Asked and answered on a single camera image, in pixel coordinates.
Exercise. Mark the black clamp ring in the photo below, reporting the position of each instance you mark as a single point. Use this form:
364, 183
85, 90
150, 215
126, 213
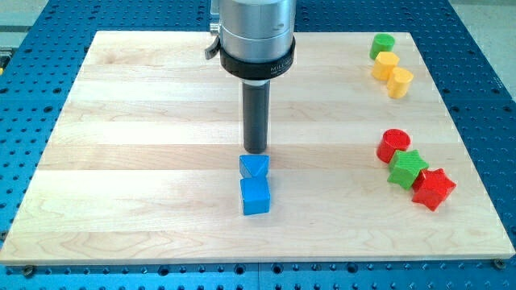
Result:
258, 71

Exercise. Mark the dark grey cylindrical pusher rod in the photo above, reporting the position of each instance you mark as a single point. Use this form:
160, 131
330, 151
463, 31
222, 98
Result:
255, 115

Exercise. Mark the blue triangular block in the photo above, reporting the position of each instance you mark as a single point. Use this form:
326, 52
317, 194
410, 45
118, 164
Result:
253, 165

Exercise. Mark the blue cube block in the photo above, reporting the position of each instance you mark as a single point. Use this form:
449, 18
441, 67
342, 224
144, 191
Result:
255, 195

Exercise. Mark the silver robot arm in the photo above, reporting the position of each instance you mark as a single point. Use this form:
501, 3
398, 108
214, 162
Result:
254, 41

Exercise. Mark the wooden board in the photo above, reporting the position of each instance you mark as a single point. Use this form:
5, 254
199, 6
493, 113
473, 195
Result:
143, 164

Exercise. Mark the green cylinder block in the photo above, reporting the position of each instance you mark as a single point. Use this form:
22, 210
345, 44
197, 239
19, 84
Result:
381, 42

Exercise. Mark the yellow hexagon block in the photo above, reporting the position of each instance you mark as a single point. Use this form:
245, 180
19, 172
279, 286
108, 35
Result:
384, 64

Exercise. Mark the yellow cylinder block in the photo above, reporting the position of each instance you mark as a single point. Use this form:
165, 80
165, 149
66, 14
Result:
399, 82

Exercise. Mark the red cylinder block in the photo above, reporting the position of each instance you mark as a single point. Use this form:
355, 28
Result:
392, 140

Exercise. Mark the green star block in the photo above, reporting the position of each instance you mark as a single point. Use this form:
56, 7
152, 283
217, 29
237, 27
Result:
404, 168

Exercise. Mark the red star block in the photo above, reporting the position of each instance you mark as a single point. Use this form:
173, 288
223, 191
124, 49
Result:
432, 187

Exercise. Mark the left board clamp screw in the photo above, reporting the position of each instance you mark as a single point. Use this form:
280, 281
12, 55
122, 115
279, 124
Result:
28, 271

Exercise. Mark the board clamp screw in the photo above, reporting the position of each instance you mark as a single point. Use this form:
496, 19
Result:
499, 264
28, 271

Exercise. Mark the right board clamp screw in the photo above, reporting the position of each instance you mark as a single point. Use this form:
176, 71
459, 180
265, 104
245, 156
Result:
499, 264

